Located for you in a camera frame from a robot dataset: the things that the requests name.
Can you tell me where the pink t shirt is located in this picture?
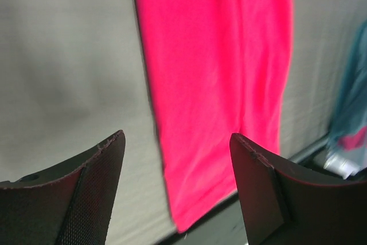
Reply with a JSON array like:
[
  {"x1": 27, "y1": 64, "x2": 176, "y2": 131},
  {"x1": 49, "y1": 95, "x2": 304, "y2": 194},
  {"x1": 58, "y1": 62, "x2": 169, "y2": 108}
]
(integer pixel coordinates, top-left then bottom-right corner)
[
  {"x1": 135, "y1": 0, "x2": 293, "y2": 233},
  {"x1": 338, "y1": 126, "x2": 366, "y2": 150}
]

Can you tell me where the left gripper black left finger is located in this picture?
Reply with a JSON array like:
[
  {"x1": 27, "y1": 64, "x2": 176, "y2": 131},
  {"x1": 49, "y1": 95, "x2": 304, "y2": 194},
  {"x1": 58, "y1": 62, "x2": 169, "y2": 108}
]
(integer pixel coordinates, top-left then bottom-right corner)
[{"x1": 1, "y1": 130, "x2": 126, "y2": 244}]

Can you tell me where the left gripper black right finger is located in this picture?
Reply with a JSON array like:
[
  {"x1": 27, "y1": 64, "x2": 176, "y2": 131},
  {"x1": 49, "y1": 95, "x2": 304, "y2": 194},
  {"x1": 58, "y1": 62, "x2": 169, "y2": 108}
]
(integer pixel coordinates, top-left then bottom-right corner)
[{"x1": 229, "y1": 133, "x2": 366, "y2": 244}]

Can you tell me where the grey blue t shirt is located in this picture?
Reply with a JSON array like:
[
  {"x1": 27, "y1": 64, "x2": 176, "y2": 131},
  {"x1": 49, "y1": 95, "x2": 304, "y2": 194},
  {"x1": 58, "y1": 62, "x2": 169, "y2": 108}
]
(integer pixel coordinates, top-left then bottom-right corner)
[{"x1": 327, "y1": 22, "x2": 366, "y2": 152}]

